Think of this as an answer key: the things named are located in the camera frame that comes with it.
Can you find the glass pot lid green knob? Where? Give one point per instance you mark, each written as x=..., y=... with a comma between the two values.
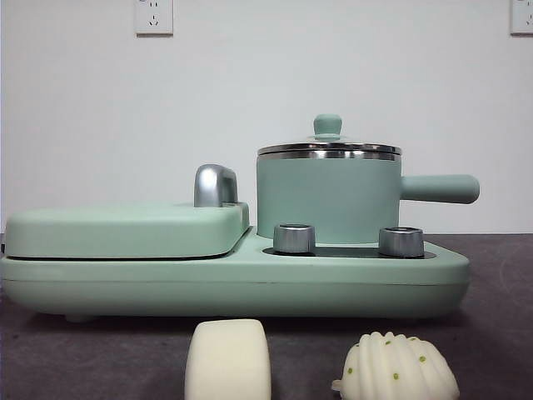
x=327, y=125

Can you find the plain white steamed bun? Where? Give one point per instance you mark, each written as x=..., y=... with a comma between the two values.
x=227, y=362

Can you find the ribbed white bun green dots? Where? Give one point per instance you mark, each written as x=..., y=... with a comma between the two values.
x=395, y=371

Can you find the silver control knob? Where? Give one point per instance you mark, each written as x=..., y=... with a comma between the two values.
x=401, y=242
x=293, y=239

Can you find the mint green breakfast machine base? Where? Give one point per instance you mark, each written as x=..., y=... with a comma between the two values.
x=250, y=287

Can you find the white wall socket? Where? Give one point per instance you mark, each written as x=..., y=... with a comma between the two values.
x=522, y=16
x=153, y=18

